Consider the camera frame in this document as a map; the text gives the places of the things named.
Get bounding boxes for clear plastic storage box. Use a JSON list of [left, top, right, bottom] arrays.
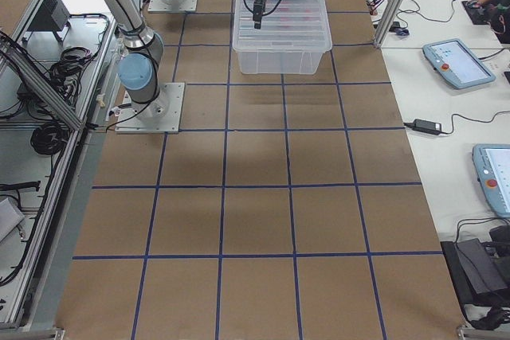
[[232, 0, 333, 76]]

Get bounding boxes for blue teach pendant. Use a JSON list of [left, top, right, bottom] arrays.
[[422, 38, 496, 89], [473, 144, 509, 218]]

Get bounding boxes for black power adapter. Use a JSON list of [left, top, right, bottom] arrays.
[[413, 119, 442, 135]]

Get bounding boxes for clear plastic box lid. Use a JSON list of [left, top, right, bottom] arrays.
[[233, 0, 332, 53]]

